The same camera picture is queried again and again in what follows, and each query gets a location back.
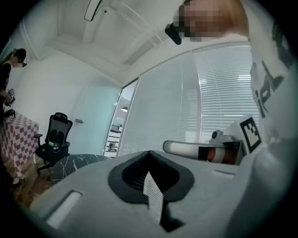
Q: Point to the white ceiling air vent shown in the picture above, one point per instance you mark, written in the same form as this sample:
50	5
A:
142	50

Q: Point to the person's head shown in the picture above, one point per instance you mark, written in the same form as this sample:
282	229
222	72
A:
209	18

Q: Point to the dome pendant lamp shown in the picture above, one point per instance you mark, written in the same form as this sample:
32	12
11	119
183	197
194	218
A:
124	109

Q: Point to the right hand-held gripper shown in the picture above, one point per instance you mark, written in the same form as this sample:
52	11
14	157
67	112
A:
250	132

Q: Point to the person's white printed shirt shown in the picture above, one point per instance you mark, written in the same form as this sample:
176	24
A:
263	28

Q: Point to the white venetian blinds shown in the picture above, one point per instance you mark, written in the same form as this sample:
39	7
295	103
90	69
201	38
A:
221	93

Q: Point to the frosted glass door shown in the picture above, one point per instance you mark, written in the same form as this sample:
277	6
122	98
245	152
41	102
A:
97	116

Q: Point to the red white checkered tablecloth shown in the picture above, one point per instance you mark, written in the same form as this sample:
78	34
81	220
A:
21	139

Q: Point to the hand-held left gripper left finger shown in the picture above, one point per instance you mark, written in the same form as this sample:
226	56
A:
93	197

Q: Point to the black head-worn camera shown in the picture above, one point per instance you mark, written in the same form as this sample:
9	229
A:
173	33

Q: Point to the black mesh office chair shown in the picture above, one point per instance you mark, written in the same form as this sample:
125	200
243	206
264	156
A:
58	130

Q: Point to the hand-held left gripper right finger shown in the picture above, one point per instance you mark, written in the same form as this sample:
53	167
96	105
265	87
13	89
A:
205	190

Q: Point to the small black device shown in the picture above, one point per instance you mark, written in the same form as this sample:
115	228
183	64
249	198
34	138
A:
9	113

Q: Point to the black shelf rack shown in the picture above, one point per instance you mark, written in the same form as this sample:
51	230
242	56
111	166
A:
115	127

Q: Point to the black framed ceiling light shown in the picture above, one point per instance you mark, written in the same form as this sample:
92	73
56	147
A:
89	14

